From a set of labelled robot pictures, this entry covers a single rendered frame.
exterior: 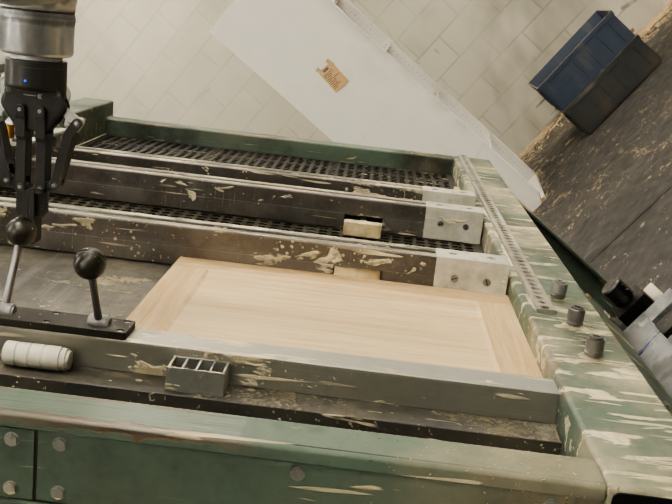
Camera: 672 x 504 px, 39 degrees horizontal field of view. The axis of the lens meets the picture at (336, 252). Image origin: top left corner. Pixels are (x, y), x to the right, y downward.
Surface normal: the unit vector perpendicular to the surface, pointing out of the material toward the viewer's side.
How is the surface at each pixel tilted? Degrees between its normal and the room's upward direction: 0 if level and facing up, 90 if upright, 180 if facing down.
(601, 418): 55
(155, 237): 90
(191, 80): 90
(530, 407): 90
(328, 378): 90
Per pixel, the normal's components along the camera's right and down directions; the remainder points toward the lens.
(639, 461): 0.11, -0.96
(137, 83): -0.11, 0.31
